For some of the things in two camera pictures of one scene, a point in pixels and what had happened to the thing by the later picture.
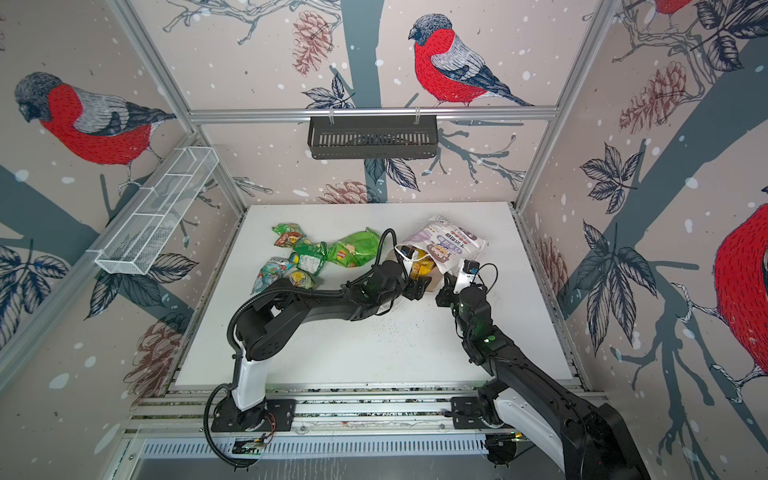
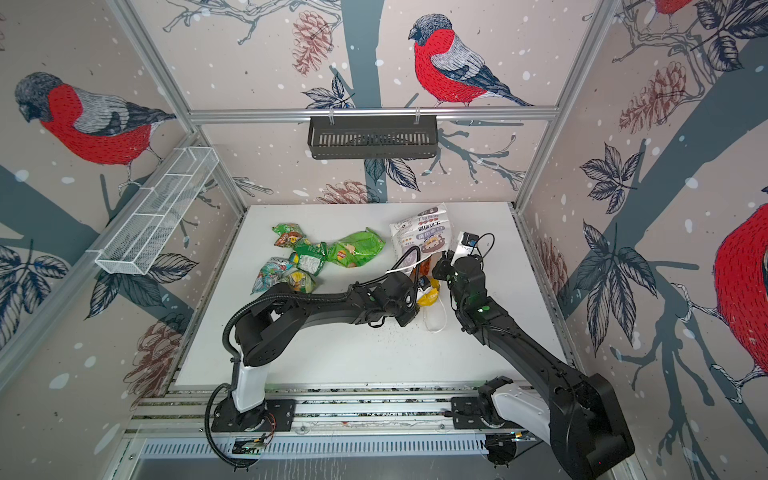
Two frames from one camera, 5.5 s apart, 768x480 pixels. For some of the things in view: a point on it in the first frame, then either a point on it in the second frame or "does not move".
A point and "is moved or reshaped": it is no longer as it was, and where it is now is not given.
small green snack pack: x=310 y=255 does not move
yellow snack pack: x=423 y=266 is moved or reshaped
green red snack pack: x=289 y=233 does not move
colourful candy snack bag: x=272 y=270 does not move
